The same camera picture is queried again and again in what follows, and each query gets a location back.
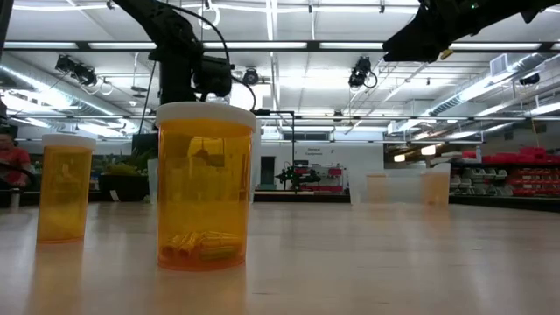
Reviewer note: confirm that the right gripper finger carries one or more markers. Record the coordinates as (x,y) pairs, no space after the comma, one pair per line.
(415,44)

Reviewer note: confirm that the small orange pill bottle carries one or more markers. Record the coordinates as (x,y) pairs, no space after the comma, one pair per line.
(65,197)

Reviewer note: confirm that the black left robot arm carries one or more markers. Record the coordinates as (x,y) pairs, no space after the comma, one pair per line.
(162,26)

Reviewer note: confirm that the black monitor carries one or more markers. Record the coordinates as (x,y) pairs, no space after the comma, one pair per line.
(144,142)

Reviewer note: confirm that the potted green succulent plant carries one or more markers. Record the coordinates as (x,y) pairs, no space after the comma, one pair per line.
(122,188)

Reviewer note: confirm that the background robot station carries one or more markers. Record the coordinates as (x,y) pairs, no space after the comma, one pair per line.
(306,175)

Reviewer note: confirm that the shelf with red bins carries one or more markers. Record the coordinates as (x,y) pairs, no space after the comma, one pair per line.
(525,175)

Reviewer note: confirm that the person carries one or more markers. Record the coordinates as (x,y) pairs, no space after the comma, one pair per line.
(15,159)

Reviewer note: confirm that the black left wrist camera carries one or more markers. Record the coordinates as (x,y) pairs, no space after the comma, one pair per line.
(214,76)

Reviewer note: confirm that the black rig camera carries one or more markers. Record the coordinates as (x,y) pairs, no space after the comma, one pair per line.
(361,70)
(76,70)

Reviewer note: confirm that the round black camera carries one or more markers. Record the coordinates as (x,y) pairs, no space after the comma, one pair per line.
(250,76)

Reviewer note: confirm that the black overhead frame beam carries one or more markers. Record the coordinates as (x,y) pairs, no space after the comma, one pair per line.
(312,45)

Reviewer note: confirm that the black stand frame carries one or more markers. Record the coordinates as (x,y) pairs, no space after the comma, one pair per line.
(293,140)

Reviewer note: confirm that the white wall sign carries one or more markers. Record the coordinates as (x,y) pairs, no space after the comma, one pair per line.
(315,151)

